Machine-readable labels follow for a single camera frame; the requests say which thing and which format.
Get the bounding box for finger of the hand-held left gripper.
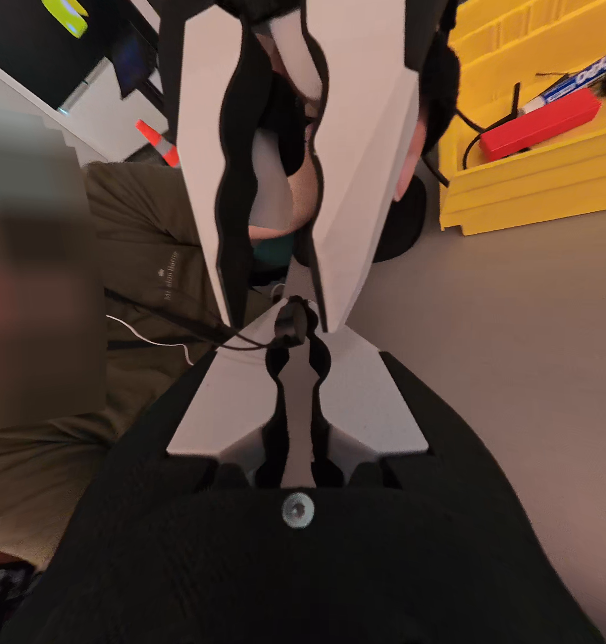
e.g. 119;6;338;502
176;4;274;330
270;0;420;334

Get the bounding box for yellow plastic bin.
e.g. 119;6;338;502
439;0;606;236

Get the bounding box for large black wall screen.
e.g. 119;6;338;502
0;0;159;112

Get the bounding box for blue dry-erase marker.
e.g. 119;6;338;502
517;45;606;116

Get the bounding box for white cord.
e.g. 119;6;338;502
106;284;289;365

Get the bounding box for person's left hand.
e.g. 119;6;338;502
393;113;430;203

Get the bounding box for thick black cable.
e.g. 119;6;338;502
421;83;522;188

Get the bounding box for red plastic block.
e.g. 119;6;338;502
479;90;602;162

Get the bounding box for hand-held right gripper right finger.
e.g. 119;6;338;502
307;301;430;488

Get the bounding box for black mesh pad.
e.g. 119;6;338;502
372;176;427;263

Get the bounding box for small orange cone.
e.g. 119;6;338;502
134;119;181;168

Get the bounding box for neon yellow object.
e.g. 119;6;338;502
41;0;90;39

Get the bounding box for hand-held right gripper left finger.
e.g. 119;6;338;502
166;300;290;488

